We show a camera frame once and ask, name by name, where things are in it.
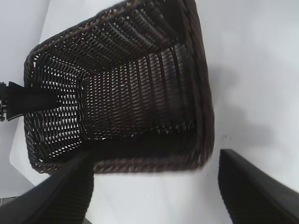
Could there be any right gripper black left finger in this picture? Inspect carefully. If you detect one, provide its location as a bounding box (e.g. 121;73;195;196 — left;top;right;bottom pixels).
0;151;94;224

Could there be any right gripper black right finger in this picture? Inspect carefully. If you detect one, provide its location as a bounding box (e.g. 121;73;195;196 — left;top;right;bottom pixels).
218;148;299;224

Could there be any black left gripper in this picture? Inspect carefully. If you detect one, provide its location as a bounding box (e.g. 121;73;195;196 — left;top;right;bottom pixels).
0;81;58;122

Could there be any dark brown woven basket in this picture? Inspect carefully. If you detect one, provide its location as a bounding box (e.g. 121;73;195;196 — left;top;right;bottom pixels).
23;0;215;175

